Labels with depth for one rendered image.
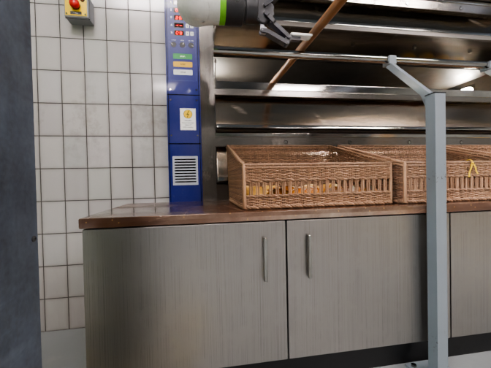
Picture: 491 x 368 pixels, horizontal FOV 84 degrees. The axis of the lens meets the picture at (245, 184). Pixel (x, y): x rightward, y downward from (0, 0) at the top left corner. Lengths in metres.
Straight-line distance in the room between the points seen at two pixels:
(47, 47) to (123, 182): 0.70
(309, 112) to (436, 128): 0.66
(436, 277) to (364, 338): 0.31
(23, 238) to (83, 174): 1.01
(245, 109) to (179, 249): 0.85
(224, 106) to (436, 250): 1.07
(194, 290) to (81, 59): 1.17
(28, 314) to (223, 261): 0.52
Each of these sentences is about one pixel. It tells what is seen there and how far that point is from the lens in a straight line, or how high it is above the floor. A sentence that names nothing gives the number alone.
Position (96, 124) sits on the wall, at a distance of 1.48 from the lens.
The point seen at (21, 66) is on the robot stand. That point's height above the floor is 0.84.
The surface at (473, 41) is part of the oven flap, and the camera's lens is 2.04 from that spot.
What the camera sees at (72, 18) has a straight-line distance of 1.61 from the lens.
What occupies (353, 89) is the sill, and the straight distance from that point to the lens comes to 1.68.
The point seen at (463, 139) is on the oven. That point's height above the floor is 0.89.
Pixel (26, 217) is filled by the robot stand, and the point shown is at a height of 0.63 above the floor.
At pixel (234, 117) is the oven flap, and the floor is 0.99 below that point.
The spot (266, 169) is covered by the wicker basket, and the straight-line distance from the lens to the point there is 0.91.
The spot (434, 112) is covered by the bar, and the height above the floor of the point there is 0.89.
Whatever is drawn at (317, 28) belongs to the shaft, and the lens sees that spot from 1.08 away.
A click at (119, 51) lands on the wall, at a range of 1.56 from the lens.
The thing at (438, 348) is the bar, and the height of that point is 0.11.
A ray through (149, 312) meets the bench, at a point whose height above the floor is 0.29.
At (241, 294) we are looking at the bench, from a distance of 0.91.
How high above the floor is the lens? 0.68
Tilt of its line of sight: 1 degrees down
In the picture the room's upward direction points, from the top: 1 degrees counter-clockwise
